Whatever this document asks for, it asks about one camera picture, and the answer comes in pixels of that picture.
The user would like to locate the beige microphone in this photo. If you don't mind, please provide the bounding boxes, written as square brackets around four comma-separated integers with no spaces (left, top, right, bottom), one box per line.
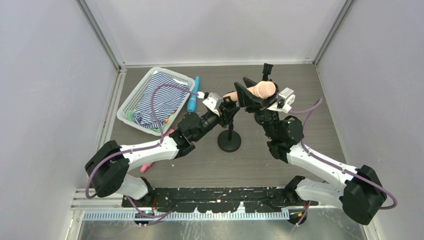
[223,81,277,102]

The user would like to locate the black microphone stand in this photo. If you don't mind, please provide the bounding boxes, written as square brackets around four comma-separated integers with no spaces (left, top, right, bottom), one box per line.
[261,63,274,82]
[217,100,242,153]

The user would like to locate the pink microphone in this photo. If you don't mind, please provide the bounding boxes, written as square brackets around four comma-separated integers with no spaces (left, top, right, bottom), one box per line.
[140,129,175,173]

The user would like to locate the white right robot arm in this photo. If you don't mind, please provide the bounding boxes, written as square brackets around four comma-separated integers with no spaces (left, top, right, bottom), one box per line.
[229,77,388,225]

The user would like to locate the blue microphone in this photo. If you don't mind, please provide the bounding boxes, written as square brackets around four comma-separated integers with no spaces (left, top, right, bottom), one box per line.
[186,76,200,113]

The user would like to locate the blue striped cloth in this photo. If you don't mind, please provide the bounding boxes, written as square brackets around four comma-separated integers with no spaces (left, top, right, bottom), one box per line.
[134,70,190,133]

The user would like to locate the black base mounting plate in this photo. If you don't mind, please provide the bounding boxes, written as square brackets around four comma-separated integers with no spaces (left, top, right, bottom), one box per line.
[133,186,306,214]

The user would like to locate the green cloth in basket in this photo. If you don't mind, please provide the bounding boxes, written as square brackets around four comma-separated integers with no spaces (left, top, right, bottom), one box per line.
[126,110,135,122]

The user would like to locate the white plastic basket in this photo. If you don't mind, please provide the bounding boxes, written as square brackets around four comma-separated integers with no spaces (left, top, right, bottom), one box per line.
[116,67,195,136]

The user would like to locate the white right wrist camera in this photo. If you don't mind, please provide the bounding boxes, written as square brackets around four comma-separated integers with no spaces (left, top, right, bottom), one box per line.
[267,87,296,114]

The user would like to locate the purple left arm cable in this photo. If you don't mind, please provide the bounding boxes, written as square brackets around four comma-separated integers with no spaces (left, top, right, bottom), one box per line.
[85,83,206,200]

